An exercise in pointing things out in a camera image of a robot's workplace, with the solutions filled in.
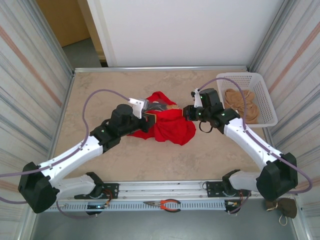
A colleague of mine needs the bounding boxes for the red t-shirt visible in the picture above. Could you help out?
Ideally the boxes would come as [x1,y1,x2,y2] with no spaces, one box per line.
[126,91,197,147]

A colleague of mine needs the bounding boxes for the white plastic basket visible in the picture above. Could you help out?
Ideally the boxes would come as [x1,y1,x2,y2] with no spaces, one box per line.
[215,72,279,128]

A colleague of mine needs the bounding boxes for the tan crumpled garment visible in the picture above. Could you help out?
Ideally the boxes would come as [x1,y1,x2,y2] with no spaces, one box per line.
[223,88,260,125]

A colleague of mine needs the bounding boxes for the thin aluminium table edge bar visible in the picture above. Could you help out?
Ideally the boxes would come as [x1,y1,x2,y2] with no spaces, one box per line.
[73,65,251,74]

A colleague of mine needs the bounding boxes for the wooden door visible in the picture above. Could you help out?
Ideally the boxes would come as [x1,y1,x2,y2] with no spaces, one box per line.
[36,0,91,48]

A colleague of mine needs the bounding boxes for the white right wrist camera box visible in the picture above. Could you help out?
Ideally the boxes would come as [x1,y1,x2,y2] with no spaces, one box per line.
[191,88,204,109]

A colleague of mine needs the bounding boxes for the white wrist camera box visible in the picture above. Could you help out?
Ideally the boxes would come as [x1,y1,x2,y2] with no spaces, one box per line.
[128,97,149,119]
[191,88,204,109]

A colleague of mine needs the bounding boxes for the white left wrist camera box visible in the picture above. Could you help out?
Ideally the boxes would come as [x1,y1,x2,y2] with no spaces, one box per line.
[128,97,149,119]

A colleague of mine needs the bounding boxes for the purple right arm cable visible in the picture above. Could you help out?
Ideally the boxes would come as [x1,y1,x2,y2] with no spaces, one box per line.
[197,77,313,215]

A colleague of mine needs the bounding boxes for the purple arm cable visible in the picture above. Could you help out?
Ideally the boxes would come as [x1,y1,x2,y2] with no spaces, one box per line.
[197,77,313,215]
[0,89,133,221]

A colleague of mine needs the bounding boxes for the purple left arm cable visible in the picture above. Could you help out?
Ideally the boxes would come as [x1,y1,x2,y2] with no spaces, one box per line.
[0,89,133,221]

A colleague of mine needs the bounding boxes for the wide aluminium mounting rail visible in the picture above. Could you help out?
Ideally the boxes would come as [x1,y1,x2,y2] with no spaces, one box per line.
[26,177,300,203]

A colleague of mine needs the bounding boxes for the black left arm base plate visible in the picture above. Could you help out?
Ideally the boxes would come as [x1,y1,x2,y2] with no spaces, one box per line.
[74,183,120,200]

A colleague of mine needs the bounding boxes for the aluminium frame post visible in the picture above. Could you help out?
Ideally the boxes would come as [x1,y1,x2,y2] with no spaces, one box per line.
[29,0,76,76]
[248,0,296,76]

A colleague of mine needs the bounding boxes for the orange-handled pliers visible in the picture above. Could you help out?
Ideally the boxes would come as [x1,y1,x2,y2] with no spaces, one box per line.
[143,198,181,213]

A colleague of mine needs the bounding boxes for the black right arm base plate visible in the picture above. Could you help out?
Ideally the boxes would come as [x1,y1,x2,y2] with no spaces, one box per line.
[205,180,252,198]

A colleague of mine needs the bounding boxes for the grey slotted cable duct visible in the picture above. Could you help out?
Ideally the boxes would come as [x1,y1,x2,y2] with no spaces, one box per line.
[37,201,227,212]

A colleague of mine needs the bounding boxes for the brown drawstring cloth bag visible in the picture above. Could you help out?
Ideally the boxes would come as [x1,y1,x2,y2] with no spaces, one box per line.
[265,197,298,227]

